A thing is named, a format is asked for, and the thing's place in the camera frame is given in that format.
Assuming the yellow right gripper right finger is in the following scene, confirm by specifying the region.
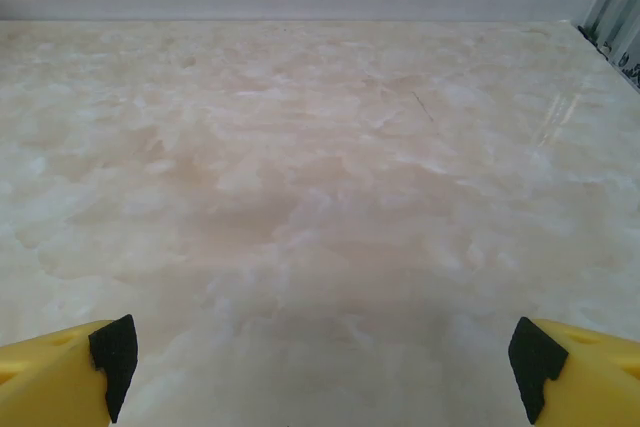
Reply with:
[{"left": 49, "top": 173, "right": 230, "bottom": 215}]
[{"left": 508, "top": 316, "right": 640, "bottom": 427}]

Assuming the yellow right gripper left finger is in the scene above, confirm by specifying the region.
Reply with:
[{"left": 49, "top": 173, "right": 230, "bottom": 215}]
[{"left": 0, "top": 314, "right": 138, "bottom": 427}]

